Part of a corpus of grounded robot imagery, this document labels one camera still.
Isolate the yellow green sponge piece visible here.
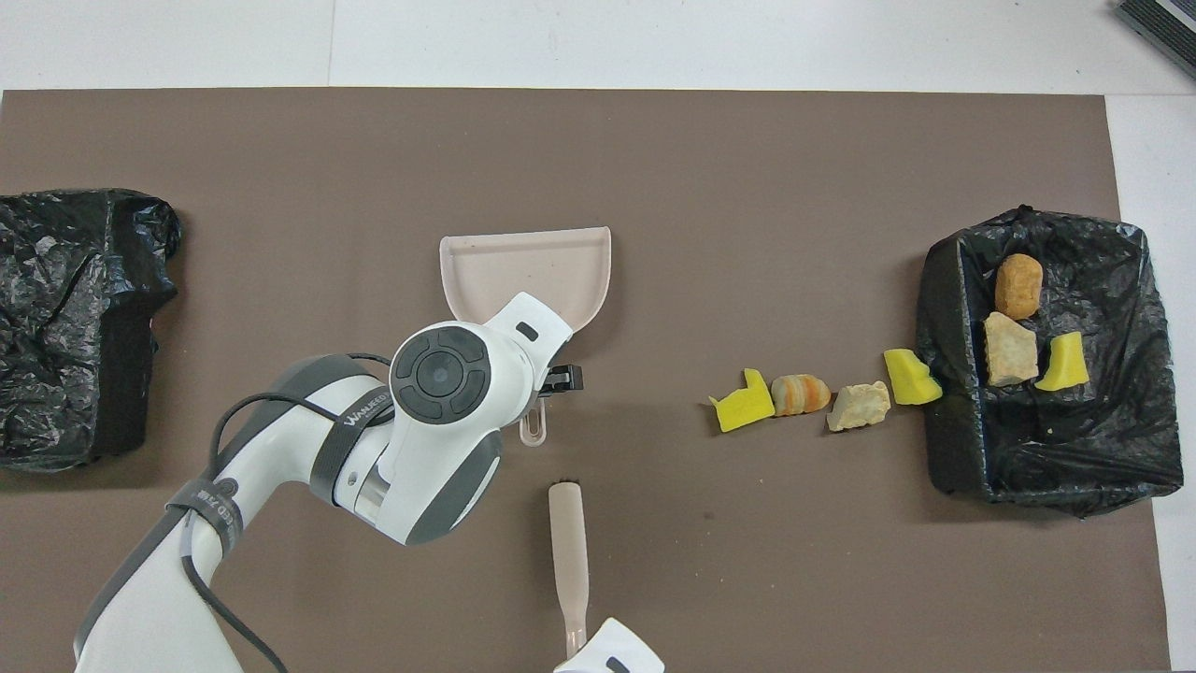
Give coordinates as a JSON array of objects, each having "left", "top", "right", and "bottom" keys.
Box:
[{"left": 1034, "top": 331, "right": 1091, "bottom": 393}]

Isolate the brown table mat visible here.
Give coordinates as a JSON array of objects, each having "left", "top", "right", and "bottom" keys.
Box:
[{"left": 0, "top": 88, "right": 1171, "bottom": 673}]

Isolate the beige plastic dustpan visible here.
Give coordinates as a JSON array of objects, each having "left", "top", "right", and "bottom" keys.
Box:
[{"left": 439, "top": 226, "right": 613, "bottom": 448}]

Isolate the notched yellow sponge piece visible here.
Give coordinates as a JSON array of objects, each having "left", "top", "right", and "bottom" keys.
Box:
[{"left": 708, "top": 368, "right": 776, "bottom": 434}]

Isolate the beige hand brush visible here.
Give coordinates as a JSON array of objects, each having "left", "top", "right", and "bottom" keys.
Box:
[{"left": 548, "top": 481, "right": 591, "bottom": 657}]

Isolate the orange striped bread piece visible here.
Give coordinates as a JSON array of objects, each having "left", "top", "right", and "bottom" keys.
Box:
[
  {"left": 827, "top": 380, "right": 892, "bottom": 433},
  {"left": 983, "top": 311, "right": 1040, "bottom": 388},
  {"left": 772, "top": 374, "right": 833, "bottom": 417}
]

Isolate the brown peanut-shaped bread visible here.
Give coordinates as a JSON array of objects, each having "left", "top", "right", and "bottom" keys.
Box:
[{"left": 993, "top": 253, "right": 1045, "bottom": 322}]

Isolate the black bag-lined trash bin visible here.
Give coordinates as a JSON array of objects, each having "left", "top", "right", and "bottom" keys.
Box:
[
  {"left": 0, "top": 189, "right": 183, "bottom": 473},
  {"left": 916, "top": 206, "right": 1186, "bottom": 520}
]

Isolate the grey ribbed device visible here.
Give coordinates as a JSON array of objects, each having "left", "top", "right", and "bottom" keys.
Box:
[{"left": 1114, "top": 0, "right": 1196, "bottom": 80}]

